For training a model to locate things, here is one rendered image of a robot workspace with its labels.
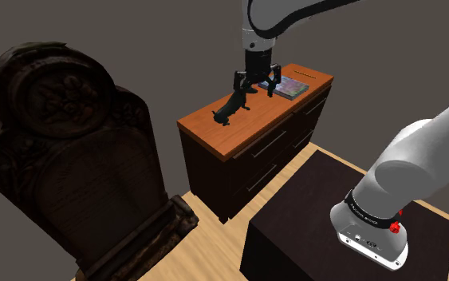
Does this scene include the wooden chest of drawers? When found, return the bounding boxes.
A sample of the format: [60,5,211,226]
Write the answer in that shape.
[176,62,335,225]

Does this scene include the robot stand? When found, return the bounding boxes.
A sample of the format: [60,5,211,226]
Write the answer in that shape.
[239,149,449,281]

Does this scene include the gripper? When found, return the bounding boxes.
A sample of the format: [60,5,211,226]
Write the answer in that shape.
[234,49,282,98]

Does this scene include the colourful book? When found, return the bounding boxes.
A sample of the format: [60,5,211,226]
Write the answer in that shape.
[258,75,310,101]

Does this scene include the black dog figure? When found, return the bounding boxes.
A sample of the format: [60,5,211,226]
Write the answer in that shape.
[211,86,258,127]

